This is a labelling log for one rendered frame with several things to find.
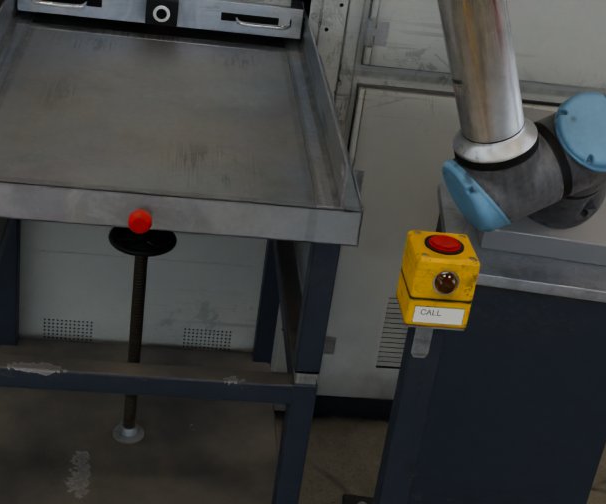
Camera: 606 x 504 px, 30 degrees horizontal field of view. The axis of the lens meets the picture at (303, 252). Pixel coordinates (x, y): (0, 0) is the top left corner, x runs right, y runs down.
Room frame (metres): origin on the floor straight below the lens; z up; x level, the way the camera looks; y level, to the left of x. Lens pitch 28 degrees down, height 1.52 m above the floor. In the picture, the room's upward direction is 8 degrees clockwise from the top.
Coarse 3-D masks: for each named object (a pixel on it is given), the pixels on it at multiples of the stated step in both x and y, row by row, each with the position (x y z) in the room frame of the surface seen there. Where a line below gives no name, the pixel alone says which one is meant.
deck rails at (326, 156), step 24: (0, 24) 1.90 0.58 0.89; (0, 48) 1.88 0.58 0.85; (312, 48) 1.98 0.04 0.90; (0, 72) 1.77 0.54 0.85; (312, 72) 1.93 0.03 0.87; (312, 96) 1.87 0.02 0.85; (312, 120) 1.76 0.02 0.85; (336, 120) 1.60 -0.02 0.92; (312, 144) 1.65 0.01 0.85; (336, 144) 1.55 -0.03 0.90; (312, 168) 1.56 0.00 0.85; (336, 168) 1.52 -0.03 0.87; (336, 192) 1.49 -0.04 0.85
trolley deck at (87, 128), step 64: (64, 64) 1.86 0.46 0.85; (128, 64) 1.91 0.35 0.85; (192, 64) 1.96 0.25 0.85; (256, 64) 2.01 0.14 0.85; (0, 128) 1.55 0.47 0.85; (64, 128) 1.58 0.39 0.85; (128, 128) 1.62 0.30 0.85; (192, 128) 1.66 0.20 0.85; (256, 128) 1.70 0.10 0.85; (0, 192) 1.37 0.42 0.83; (64, 192) 1.38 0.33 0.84; (128, 192) 1.40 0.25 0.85; (192, 192) 1.42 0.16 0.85; (256, 192) 1.46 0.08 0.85
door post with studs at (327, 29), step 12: (312, 0) 2.12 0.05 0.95; (324, 0) 2.12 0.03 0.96; (336, 0) 2.12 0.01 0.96; (312, 12) 2.12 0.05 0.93; (324, 12) 2.12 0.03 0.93; (336, 12) 2.12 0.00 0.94; (312, 24) 2.12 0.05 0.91; (324, 24) 2.12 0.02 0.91; (336, 24) 2.12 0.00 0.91; (324, 36) 2.12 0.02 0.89; (336, 36) 2.12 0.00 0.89; (324, 48) 2.12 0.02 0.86; (336, 48) 2.12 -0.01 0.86; (324, 60) 2.12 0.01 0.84; (336, 60) 2.12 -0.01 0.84; (336, 72) 2.12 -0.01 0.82; (276, 408) 2.12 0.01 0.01
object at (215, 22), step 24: (24, 0) 2.07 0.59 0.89; (48, 0) 2.07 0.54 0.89; (72, 0) 2.08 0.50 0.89; (96, 0) 2.09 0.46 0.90; (120, 0) 2.09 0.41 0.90; (144, 0) 2.10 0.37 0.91; (192, 0) 2.11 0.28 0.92; (216, 0) 2.12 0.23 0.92; (192, 24) 2.11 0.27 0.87; (216, 24) 2.12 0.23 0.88
